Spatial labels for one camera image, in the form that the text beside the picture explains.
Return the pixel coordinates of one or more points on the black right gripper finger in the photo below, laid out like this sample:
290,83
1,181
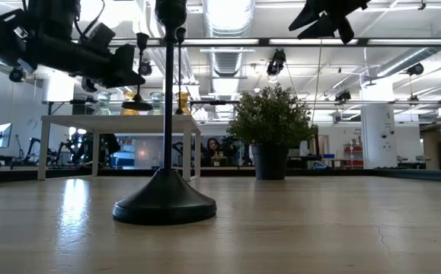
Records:
330,24
305,19

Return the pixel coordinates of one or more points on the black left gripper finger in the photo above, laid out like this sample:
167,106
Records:
125,80
125,59

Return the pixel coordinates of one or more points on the amber glass candle holder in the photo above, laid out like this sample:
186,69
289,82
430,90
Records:
184,102
128,94

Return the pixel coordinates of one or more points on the short black candlestick holder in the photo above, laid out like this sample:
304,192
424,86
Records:
165,201
137,104

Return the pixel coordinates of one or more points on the clear glass candle holder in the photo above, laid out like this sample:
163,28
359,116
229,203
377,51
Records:
103,104
156,104

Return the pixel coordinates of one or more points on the tall black candlestick holder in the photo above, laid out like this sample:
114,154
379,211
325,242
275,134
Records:
181,35

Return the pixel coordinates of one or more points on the black ceiling spotlight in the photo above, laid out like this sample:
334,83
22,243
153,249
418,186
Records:
16,74
145,68
415,69

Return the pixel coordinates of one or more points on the small white side table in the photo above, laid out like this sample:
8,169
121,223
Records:
121,123

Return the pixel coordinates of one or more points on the blue storage box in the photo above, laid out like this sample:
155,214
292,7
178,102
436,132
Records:
123,159

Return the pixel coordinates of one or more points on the computer monitor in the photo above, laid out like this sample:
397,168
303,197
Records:
1,136

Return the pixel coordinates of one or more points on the green artificial plant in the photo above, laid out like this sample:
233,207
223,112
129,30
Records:
271,118

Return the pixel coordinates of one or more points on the white round pillar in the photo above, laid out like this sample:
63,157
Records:
378,122

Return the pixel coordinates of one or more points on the person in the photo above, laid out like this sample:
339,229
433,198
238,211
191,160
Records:
213,146

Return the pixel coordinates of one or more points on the red storage shelf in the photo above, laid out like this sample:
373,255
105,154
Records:
353,152

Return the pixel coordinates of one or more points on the dark plant pot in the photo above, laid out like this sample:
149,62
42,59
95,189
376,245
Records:
269,163

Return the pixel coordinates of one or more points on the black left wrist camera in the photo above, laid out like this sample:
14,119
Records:
100,36

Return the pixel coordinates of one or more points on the black overhead camera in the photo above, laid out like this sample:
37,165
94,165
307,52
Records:
276,64

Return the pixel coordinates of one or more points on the black table frame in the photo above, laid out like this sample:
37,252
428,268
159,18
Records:
338,172

